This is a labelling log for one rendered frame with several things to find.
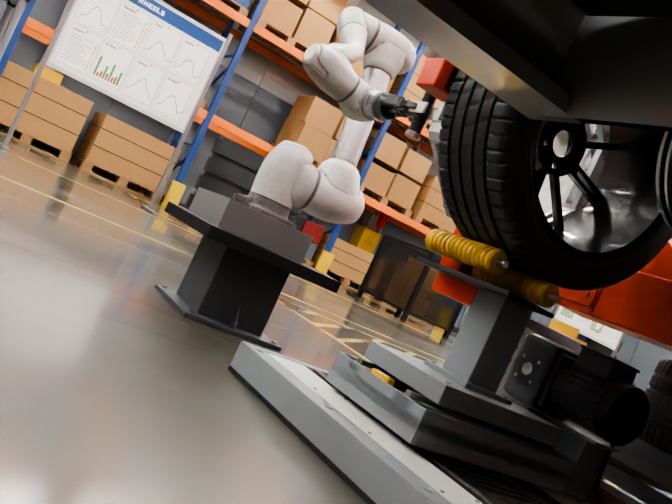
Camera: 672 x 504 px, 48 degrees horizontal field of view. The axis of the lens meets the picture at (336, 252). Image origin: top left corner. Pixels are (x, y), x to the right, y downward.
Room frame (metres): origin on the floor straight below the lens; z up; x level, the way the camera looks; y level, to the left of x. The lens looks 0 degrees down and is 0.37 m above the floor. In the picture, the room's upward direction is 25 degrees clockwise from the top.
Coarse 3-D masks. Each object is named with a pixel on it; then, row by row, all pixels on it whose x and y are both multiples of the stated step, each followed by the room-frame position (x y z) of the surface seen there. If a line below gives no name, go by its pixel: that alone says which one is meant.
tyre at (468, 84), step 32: (448, 96) 1.71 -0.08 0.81; (480, 96) 1.62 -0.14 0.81; (448, 128) 1.70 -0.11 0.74; (480, 128) 1.60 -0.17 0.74; (512, 128) 1.54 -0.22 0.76; (448, 160) 1.71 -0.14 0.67; (480, 160) 1.61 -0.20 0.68; (512, 160) 1.56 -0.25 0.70; (448, 192) 1.74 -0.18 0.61; (480, 192) 1.63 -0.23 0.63; (512, 192) 1.58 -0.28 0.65; (480, 224) 1.70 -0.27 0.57; (512, 224) 1.60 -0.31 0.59; (512, 256) 1.70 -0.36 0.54; (544, 256) 1.66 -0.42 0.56; (576, 256) 1.73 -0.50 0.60; (640, 256) 1.82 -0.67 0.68; (576, 288) 1.74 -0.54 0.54
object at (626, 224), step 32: (544, 128) 1.80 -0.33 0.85; (576, 128) 1.85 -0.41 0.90; (544, 160) 1.82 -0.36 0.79; (576, 160) 1.87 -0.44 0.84; (608, 160) 2.01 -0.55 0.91; (640, 160) 1.92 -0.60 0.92; (608, 192) 1.97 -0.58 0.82; (640, 192) 1.90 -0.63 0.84; (544, 224) 1.64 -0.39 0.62; (576, 224) 1.96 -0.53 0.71; (608, 224) 1.90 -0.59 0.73; (640, 224) 1.83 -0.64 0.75; (608, 256) 1.77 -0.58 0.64
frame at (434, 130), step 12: (432, 120) 1.82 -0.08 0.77; (432, 132) 1.81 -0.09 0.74; (588, 132) 2.07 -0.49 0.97; (600, 132) 2.03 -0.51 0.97; (432, 144) 1.83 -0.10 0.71; (588, 156) 2.08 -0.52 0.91; (600, 156) 2.04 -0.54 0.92; (588, 168) 2.05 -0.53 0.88; (600, 168) 2.05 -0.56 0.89; (576, 192) 2.09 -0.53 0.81; (444, 204) 1.89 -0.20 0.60; (564, 204) 2.07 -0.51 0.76; (576, 204) 2.04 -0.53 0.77; (552, 216) 2.06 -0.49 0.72; (564, 216) 2.03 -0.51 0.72
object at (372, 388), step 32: (352, 384) 1.73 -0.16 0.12; (384, 384) 1.64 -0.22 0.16; (384, 416) 1.60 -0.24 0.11; (416, 416) 1.53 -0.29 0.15; (448, 416) 1.62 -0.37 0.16; (448, 448) 1.57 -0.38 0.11; (480, 448) 1.61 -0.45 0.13; (512, 448) 1.66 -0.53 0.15; (544, 448) 1.79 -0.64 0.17; (544, 480) 1.73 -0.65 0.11
